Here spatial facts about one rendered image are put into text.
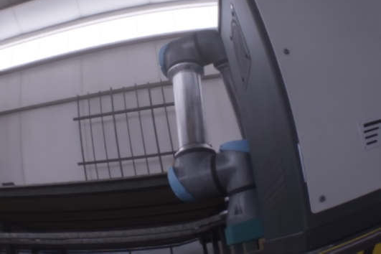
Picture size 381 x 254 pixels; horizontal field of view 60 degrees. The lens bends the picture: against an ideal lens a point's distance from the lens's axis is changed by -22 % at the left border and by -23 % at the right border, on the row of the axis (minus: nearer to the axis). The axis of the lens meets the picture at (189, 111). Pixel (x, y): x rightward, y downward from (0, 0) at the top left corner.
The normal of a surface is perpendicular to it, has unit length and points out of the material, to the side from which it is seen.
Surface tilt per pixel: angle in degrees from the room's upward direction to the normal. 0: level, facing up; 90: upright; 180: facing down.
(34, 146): 88
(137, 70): 90
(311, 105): 90
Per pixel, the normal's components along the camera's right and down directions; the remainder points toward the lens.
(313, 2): -0.04, -0.36
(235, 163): -0.43, -0.25
